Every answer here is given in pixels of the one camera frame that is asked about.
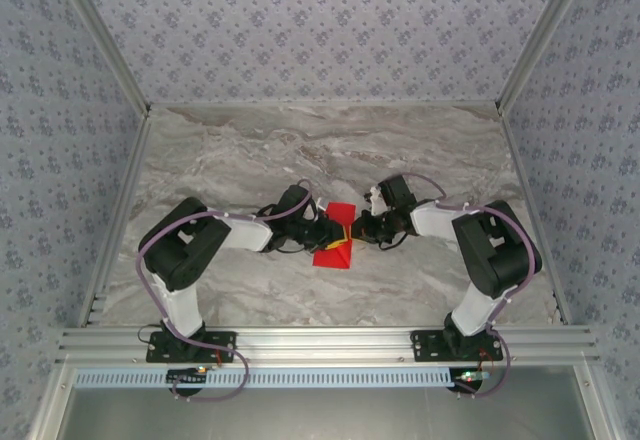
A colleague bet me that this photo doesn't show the light blue slotted cable duct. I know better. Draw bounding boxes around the light blue slotted cable duct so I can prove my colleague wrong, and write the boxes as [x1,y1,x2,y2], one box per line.
[73,367,494,390]

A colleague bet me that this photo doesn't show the black controller board with LED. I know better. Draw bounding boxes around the black controller board with LED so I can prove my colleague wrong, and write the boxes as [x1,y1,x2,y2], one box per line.
[167,367,209,386]
[452,368,494,392]

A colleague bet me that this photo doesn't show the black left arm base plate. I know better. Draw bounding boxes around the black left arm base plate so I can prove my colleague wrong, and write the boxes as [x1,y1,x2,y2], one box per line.
[145,330,237,363]

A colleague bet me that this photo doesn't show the thin aluminium table edge strip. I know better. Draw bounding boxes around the thin aluminium table edge strip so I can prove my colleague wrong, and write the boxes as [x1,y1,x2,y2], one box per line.
[149,101,501,109]

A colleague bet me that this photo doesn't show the thin black left gripper cable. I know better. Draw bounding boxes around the thin black left gripper cable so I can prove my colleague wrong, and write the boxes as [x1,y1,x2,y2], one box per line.
[267,239,309,256]

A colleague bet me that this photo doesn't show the red paper sheet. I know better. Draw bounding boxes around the red paper sheet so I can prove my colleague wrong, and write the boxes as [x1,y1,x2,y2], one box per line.
[312,201,357,271]

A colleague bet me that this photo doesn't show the wide aluminium mounting rail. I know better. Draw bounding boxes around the wide aluminium mounting rail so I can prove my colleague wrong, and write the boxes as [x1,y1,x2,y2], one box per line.
[54,324,601,365]

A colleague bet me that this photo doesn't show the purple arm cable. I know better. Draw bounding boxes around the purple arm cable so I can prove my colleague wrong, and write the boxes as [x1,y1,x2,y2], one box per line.
[135,178,314,405]
[402,173,544,400]

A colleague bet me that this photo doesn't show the grey sheet metal panel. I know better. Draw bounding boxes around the grey sheet metal panel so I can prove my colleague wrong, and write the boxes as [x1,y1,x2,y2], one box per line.
[29,364,616,440]

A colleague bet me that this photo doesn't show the slanted aluminium frame post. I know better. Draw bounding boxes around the slanted aluminium frame post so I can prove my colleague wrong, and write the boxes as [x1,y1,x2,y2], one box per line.
[49,0,153,116]
[493,0,599,114]

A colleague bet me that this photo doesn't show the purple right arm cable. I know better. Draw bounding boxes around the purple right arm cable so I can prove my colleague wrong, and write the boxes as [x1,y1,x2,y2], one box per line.
[402,173,544,400]

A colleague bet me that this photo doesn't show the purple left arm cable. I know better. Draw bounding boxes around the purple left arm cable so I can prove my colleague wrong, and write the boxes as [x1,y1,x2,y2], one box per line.
[135,178,314,405]

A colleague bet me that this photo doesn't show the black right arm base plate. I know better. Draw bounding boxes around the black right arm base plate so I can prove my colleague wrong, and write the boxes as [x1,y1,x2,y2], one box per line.
[409,329,504,363]

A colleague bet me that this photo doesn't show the aluminium table side rail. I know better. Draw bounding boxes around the aluminium table side rail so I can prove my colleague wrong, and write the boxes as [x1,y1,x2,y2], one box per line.
[77,109,154,329]
[499,109,574,326]

